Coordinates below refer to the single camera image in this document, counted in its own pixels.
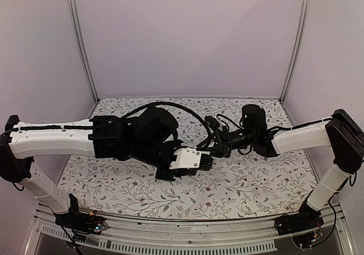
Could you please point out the left aluminium frame post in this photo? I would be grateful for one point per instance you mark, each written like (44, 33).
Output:
(72, 5)

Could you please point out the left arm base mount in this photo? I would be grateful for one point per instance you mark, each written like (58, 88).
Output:
(84, 223)

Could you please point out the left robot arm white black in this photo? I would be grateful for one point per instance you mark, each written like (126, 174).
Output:
(21, 142)

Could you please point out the right aluminium frame post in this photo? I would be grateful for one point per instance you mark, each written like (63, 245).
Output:
(295, 50)

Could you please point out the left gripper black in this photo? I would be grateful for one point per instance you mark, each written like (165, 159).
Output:
(164, 177)

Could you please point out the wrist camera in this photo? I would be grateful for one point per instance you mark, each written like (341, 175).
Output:
(190, 158)
(213, 123)

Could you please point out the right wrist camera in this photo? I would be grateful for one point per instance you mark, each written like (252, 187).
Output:
(213, 123)

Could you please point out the aluminium frame post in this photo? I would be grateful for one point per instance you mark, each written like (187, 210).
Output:
(295, 50)
(72, 5)

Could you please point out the front aluminium rail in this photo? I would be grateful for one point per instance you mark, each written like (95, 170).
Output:
(142, 235)

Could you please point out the floral patterned table mat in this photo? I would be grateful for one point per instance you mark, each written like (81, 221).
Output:
(244, 185)

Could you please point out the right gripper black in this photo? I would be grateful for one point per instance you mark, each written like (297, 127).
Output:
(220, 142)

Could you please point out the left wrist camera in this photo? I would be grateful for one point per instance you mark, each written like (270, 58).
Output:
(190, 158)

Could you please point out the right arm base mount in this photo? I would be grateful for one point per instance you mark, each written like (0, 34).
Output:
(306, 218)

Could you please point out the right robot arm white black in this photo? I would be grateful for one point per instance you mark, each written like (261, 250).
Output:
(338, 134)

